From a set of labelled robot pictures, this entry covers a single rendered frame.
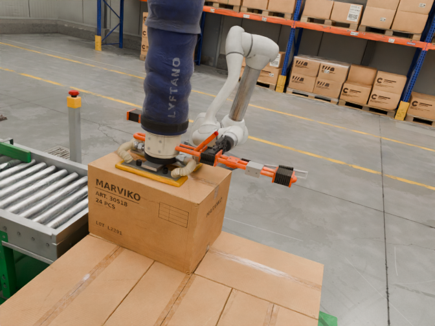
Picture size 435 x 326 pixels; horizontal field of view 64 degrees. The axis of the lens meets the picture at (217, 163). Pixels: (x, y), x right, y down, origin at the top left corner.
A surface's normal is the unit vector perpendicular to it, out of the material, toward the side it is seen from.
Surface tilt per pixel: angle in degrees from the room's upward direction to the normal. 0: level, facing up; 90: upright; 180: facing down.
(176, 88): 70
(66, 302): 0
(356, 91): 90
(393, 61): 90
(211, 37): 90
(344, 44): 90
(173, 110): 75
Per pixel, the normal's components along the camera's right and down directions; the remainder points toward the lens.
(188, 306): 0.15, -0.90
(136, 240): -0.39, 0.33
